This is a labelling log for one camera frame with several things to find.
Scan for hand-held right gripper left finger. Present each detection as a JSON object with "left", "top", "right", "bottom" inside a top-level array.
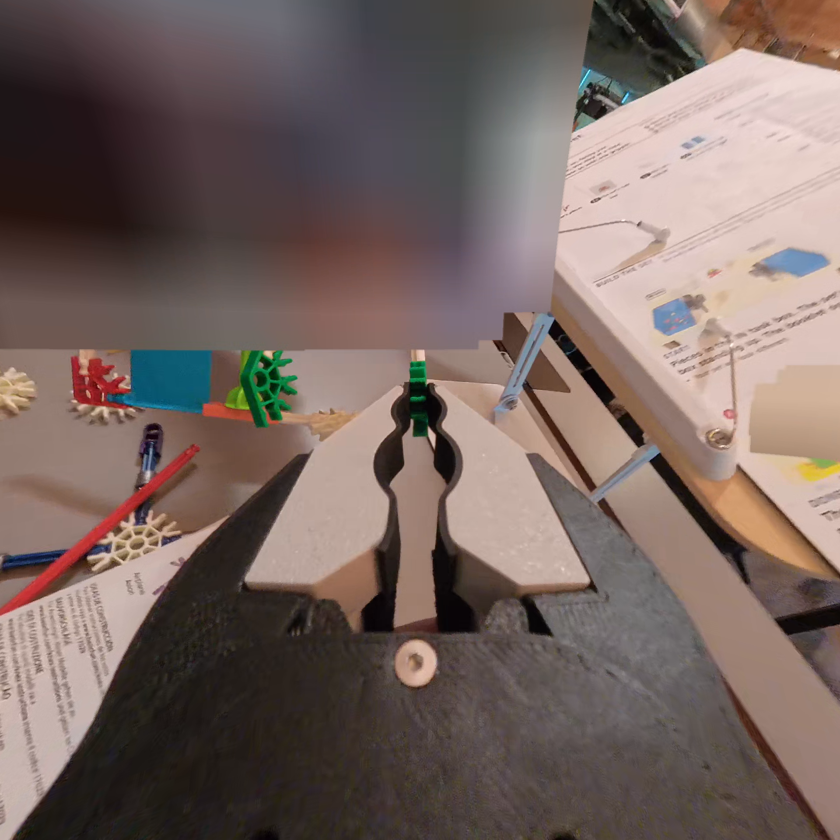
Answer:
[{"left": 244, "top": 384, "right": 403, "bottom": 621}]

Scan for white metal stand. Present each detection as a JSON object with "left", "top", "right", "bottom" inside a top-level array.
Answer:
[{"left": 492, "top": 314, "right": 662, "bottom": 505}]

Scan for colourful construction toy model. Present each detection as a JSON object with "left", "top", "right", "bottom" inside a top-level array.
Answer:
[{"left": 69, "top": 350, "right": 435, "bottom": 441}]

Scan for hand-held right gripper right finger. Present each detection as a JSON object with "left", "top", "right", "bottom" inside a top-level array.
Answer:
[{"left": 430, "top": 384, "right": 592, "bottom": 621}]

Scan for white snowflake connector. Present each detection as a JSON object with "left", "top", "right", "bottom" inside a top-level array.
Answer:
[{"left": 0, "top": 367, "right": 38, "bottom": 418}]

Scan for white instruction board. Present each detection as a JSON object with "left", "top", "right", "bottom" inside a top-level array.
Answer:
[{"left": 554, "top": 46, "right": 840, "bottom": 578}]

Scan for toy instruction booklet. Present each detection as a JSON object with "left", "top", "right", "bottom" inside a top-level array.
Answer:
[{"left": 0, "top": 515, "right": 231, "bottom": 840}]

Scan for red plastic rod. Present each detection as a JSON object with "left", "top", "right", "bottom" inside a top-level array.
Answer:
[{"left": 0, "top": 444, "right": 201, "bottom": 615}]

